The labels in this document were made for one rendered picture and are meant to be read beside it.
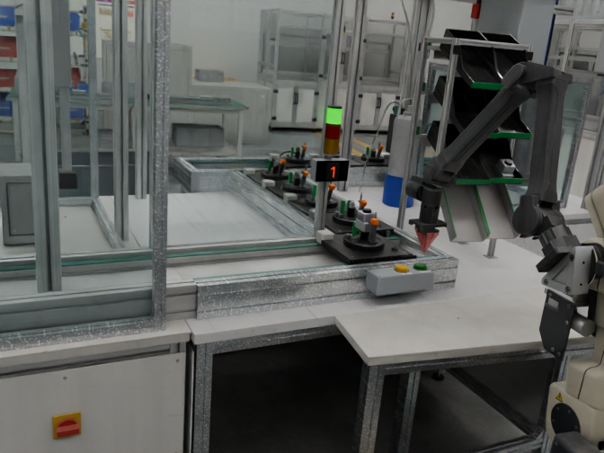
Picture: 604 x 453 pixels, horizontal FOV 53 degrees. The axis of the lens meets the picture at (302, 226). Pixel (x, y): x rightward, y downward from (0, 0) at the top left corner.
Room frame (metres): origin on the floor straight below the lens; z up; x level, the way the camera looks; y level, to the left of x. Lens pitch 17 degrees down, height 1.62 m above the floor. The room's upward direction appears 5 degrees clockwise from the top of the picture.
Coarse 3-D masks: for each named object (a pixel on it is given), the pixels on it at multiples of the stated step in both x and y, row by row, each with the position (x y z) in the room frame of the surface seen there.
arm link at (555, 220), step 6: (546, 210) 1.43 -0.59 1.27; (552, 210) 1.44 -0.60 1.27; (546, 216) 1.39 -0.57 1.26; (552, 216) 1.40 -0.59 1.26; (546, 222) 1.39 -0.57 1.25; (552, 222) 1.38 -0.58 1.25; (558, 222) 1.39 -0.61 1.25; (540, 228) 1.39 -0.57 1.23; (546, 228) 1.38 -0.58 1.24; (534, 234) 1.40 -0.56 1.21; (540, 234) 1.39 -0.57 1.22
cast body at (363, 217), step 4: (360, 212) 1.94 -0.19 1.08; (364, 212) 1.94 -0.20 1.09; (368, 212) 1.93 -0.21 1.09; (372, 212) 1.95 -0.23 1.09; (360, 216) 1.94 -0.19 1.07; (364, 216) 1.92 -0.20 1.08; (368, 216) 1.93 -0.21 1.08; (372, 216) 1.94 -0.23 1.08; (356, 220) 1.96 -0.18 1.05; (360, 220) 1.94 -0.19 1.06; (364, 220) 1.92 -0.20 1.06; (368, 220) 1.93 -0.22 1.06; (356, 224) 1.96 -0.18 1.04; (360, 224) 1.93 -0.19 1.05; (364, 224) 1.91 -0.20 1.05; (368, 224) 1.92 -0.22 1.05; (360, 228) 1.93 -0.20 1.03; (364, 228) 1.91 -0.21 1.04; (368, 228) 1.92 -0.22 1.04
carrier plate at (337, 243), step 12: (324, 240) 1.96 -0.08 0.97; (336, 240) 1.97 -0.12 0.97; (384, 240) 2.02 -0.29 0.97; (336, 252) 1.87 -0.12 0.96; (348, 252) 1.86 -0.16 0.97; (360, 252) 1.87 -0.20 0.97; (372, 252) 1.88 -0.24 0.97; (384, 252) 1.89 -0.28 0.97; (396, 252) 1.90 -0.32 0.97; (408, 252) 1.91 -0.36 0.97
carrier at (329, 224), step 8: (360, 192) 2.27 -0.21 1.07; (344, 200) 2.25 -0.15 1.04; (352, 200) 2.22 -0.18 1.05; (352, 208) 2.21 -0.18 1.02; (328, 216) 2.26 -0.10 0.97; (336, 216) 2.21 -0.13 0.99; (344, 216) 2.21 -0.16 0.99; (352, 216) 2.20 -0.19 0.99; (328, 224) 2.15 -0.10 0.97; (336, 224) 2.16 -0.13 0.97; (344, 224) 2.15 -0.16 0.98; (352, 224) 2.15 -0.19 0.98; (384, 224) 2.22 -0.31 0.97; (336, 232) 2.07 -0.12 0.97; (344, 232) 2.07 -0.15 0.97; (384, 232) 2.15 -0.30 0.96; (392, 232) 2.16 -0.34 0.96
